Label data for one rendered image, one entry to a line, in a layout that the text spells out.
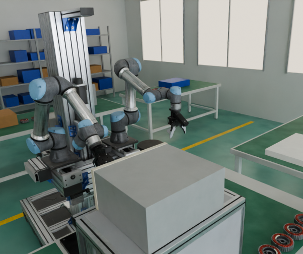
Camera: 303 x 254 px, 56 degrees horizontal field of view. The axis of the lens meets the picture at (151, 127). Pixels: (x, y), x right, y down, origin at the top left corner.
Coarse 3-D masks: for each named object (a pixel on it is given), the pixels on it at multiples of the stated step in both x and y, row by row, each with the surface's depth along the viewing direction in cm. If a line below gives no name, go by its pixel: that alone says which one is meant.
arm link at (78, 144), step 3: (78, 135) 154; (75, 138) 157; (78, 138) 155; (72, 141) 161; (75, 141) 157; (78, 141) 156; (81, 141) 155; (84, 141) 155; (72, 144) 160; (75, 144) 158; (78, 144) 157; (81, 144) 157; (84, 144) 158; (75, 147) 160; (78, 147) 159; (81, 147) 159; (84, 147) 162
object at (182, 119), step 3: (177, 114) 196; (180, 114) 197; (177, 117) 195; (180, 117) 195; (183, 117) 196; (180, 120) 194; (183, 120) 194; (186, 120) 195; (183, 123) 192; (186, 123) 193; (183, 126) 193
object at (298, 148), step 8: (296, 136) 179; (280, 144) 169; (288, 144) 168; (296, 144) 168; (272, 152) 160; (280, 152) 158; (288, 152) 158; (296, 152) 158; (288, 160) 154; (296, 160) 150
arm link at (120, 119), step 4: (116, 112) 228; (120, 112) 227; (124, 112) 231; (112, 116) 223; (116, 116) 222; (120, 116) 222; (124, 116) 226; (112, 120) 223; (116, 120) 222; (120, 120) 223; (124, 120) 226; (128, 120) 229; (112, 124) 225; (116, 124) 223; (120, 124) 224; (124, 124) 227; (112, 128) 226; (116, 128) 224; (120, 128) 225; (124, 128) 228
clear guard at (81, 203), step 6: (90, 192) 155; (78, 198) 150; (84, 198) 150; (90, 198) 149; (66, 204) 145; (72, 204) 145; (78, 204) 145; (84, 204) 144; (90, 204) 144; (72, 210) 140; (78, 210) 140
